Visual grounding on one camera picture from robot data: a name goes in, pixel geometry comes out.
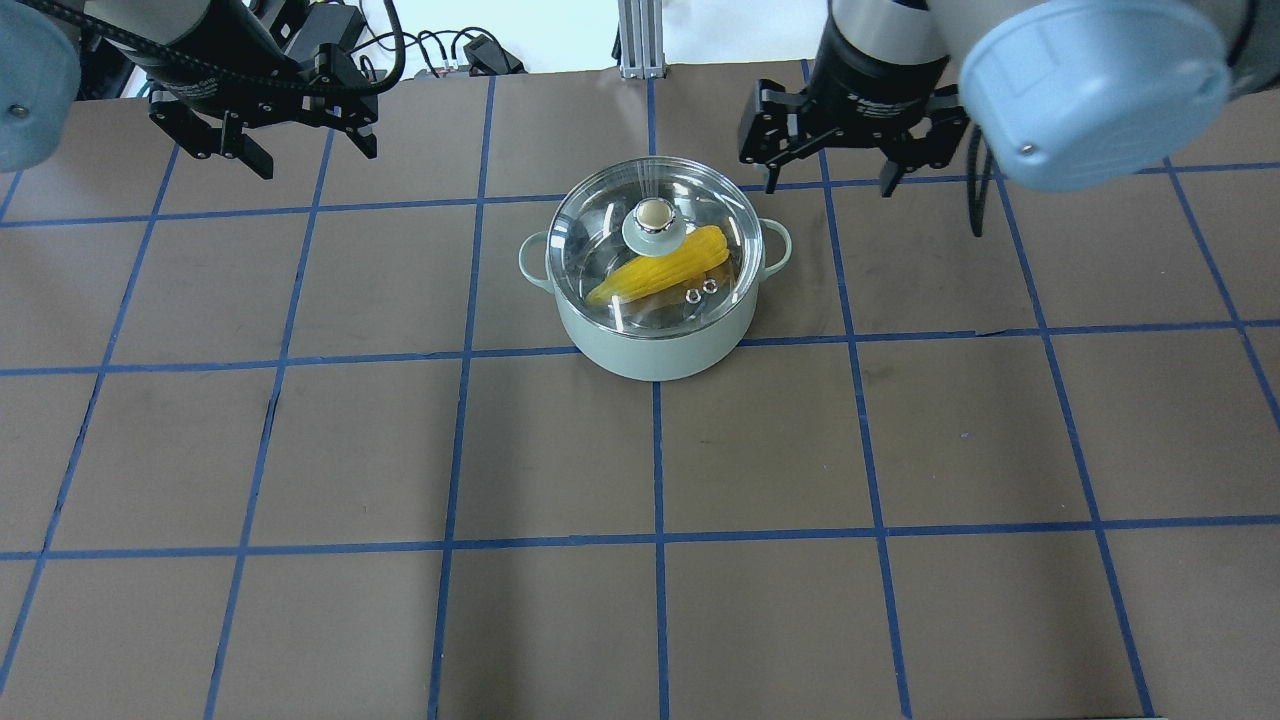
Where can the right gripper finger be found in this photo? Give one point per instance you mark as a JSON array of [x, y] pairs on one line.
[[904, 153], [777, 127]]

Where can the yellow corn cob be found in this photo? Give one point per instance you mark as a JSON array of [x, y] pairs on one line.
[[702, 250]]

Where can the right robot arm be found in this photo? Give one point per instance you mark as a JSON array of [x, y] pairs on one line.
[[1065, 94]]

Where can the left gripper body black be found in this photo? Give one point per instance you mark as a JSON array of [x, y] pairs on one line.
[[208, 80]]

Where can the glass pot lid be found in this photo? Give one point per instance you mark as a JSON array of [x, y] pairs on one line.
[[646, 207]]

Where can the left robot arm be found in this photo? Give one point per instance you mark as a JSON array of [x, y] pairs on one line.
[[218, 69]]

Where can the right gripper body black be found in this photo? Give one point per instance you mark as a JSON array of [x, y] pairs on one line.
[[872, 78]]

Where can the black power brick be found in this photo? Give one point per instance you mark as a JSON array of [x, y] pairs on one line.
[[326, 24]]

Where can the brown grid table mat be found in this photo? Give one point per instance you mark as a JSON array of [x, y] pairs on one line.
[[312, 447]]

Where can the white electric pot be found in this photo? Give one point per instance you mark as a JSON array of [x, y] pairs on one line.
[[661, 360]]

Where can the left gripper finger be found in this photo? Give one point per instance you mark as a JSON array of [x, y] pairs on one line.
[[200, 140], [330, 99]]

